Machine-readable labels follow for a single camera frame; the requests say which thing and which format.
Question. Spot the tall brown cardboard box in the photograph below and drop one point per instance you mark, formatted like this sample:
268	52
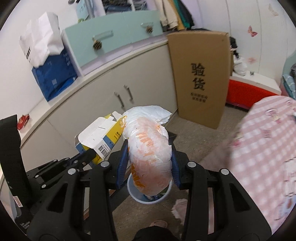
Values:
201	67

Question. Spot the mint green drawer unit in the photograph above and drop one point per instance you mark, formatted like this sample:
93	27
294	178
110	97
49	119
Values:
120	34

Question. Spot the right cabinet door handle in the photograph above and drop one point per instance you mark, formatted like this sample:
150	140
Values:
129	93

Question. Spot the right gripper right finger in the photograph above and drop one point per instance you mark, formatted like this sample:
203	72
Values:
218	208

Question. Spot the red snack packet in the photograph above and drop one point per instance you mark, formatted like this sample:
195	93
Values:
22	122

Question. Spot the white plastic bag by wall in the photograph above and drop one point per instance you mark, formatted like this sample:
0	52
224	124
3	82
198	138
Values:
239	66

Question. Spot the red storage box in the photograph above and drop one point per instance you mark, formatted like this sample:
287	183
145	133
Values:
245	95

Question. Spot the left cabinet door handle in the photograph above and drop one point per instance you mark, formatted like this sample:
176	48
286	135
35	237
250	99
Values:
120	100

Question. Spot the beige floor cabinet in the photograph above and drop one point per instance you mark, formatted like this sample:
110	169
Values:
52	127

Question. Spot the white plastic trash bin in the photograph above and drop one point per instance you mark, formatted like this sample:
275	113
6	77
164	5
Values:
147	200

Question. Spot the yellow white paper carton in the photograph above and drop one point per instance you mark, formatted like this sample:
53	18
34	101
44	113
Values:
101	135

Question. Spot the pink slipper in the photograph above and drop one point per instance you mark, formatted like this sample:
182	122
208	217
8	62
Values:
159	223

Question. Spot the hanging clothes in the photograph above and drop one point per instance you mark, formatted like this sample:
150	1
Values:
174	15

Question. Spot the right pine cone ornament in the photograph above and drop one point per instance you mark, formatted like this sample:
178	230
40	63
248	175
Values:
149	29

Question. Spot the pine cone ornament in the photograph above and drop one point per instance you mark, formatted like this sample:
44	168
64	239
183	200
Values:
149	29
97	45

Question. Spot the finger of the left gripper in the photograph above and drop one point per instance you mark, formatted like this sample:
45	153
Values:
51	172

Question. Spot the blue shopping bag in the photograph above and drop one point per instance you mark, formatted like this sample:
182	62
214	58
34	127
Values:
55	75

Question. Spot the white orange plastic bag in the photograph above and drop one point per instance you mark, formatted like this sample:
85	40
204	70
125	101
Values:
149	151

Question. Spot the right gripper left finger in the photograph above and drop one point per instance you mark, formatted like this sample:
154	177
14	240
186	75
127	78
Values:
78	206

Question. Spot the left pine cone ornament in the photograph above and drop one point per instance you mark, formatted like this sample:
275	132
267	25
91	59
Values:
97	45

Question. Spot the pink checkered tablecloth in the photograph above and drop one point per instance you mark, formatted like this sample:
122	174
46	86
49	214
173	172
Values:
260	153

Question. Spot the white paper bag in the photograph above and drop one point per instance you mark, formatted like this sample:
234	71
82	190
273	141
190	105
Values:
41	39

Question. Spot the folded clothes stack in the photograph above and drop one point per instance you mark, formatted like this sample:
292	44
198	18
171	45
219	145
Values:
118	6

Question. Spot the cabinet door handle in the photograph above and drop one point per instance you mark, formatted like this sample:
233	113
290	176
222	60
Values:
129	93
120	100

